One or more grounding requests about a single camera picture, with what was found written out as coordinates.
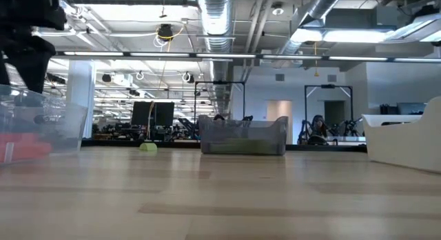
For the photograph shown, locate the black ceiling cable reel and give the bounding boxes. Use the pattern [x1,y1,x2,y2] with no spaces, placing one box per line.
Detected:
[157,23,174,41]

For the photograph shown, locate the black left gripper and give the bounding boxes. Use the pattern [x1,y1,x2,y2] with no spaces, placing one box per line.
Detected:
[0,34,57,95]

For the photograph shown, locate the grey translucent bin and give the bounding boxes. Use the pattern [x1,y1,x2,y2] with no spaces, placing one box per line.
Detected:
[198,114,289,156]

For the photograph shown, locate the long ceiling light strip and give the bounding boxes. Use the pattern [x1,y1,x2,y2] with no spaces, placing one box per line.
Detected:
[51,49,441,63]

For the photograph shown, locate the silver smooth ventilation duct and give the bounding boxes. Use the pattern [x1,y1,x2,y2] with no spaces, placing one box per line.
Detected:
[275,0,347,57]

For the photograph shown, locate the white plastic bin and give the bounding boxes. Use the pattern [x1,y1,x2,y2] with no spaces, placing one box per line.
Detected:
[361,97,441,174]

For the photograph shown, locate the white column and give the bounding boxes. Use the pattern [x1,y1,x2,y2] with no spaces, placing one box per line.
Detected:
[65,59,96,148]

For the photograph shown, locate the black monitor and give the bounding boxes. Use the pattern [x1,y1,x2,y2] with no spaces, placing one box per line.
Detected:
[154,101,175,128]
[130,101,153,128]

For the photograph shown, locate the green notched block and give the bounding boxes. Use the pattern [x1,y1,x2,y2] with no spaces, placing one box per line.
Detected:
[209,145,242,154]

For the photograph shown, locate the black aluminium rig frame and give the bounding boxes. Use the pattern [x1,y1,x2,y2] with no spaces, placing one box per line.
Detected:
[81,139,369,153]

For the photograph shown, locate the clear plastic bin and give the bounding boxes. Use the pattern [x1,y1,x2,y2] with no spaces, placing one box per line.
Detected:
[0,83,89,165]

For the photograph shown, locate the silver ribbed ventilation duct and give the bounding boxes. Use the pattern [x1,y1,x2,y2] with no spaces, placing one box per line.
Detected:
[196,0,238,117]

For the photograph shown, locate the black background station frame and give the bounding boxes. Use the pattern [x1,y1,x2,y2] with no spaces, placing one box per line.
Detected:
[304,83,354,137]
[194,80,246,123]

